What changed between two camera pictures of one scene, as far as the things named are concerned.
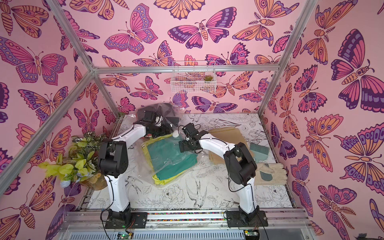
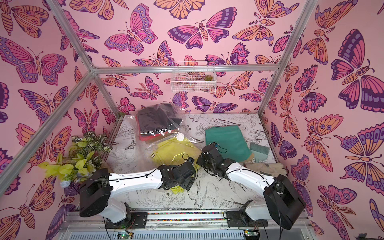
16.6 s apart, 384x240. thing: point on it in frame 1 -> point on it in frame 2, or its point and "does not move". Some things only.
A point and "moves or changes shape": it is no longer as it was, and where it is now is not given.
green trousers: (167, 159) -> (230, 141)
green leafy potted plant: (82, 164) does not move
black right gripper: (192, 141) -> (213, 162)
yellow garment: (164, 181) -> (171, 151)
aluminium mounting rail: (283, 224) does not move
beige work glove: (270, 174) does not move
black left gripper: (164, 130) -> (189, 183)
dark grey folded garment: (168, 110) does not move
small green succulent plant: (208, 78) does not move
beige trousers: (231, 135) moves or changes shape
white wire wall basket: (193, 77) does not move
